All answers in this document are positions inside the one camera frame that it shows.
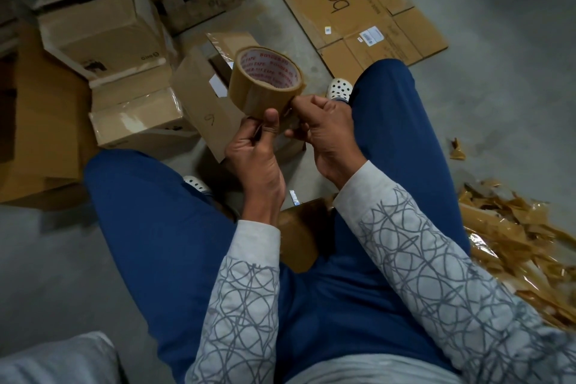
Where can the person's left hand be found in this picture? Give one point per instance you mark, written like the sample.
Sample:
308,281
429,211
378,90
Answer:
256,163

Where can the person's right hand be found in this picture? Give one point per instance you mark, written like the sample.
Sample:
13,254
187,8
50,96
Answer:
331,141

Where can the brown packing tape roll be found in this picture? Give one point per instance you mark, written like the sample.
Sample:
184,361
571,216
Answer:
261,78

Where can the small cardboard box being taped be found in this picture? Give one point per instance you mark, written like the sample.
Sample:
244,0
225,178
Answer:
202,91
139,114

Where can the brown cardboard sheet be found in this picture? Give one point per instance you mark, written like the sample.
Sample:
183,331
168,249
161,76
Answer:
351,1

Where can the cardboard box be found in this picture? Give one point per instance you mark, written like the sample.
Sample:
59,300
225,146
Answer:
103,24

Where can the large black-label cardboard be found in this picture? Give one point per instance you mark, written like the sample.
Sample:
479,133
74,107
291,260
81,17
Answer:
45,127

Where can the person's left forearm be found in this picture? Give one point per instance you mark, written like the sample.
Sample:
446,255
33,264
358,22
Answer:
238,307

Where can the person's right forearm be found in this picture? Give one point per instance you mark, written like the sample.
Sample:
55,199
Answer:
459,280

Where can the person's right white clog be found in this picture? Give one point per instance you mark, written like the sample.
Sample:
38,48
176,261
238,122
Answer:
339,88

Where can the person's white clog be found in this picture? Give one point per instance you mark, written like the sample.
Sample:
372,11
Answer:
339,88
196,184

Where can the person's left white clog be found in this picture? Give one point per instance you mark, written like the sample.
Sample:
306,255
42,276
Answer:
196,184

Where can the person's blue trousers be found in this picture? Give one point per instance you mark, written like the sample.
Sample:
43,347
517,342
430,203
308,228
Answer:
153,217

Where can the crumpled brown tape scraps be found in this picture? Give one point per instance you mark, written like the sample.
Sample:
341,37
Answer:
522,253

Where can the person's grey shirt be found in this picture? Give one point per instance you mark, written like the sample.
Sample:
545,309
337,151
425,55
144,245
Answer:
378,370

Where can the brown plastic-wrapped stool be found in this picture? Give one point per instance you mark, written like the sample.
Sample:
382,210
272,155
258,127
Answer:
301,235

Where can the white woven sack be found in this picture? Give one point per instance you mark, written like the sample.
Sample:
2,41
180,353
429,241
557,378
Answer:
58,361

